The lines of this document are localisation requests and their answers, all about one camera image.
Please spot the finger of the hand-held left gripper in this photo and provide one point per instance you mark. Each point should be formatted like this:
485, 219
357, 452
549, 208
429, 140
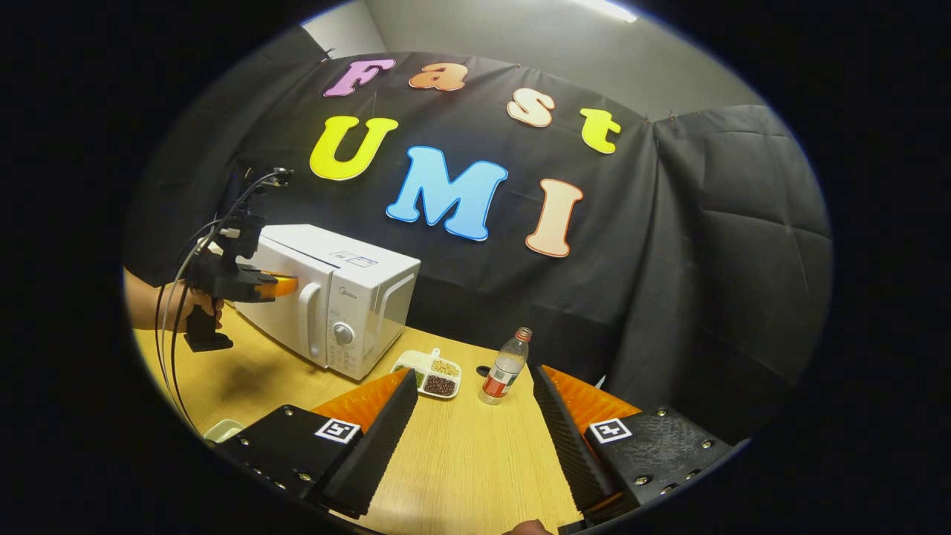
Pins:
282, 287

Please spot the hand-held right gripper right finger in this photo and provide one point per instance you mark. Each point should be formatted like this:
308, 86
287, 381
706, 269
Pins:
568, 453

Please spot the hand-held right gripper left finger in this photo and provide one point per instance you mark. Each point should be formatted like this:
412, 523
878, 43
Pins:
379, 453

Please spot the white microwave oven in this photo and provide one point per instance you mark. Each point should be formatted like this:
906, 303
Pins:
356, 312

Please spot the white plastic food tray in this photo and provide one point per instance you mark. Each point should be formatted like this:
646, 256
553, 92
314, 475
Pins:
223, 429

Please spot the white divided plate of beans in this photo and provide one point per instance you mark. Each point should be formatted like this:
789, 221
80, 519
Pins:
438, 379

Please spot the plastic bottle with red label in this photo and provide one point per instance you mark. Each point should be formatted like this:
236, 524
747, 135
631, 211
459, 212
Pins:
507, 371

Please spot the black backdrop cloth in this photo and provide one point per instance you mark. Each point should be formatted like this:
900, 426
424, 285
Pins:
631, 260

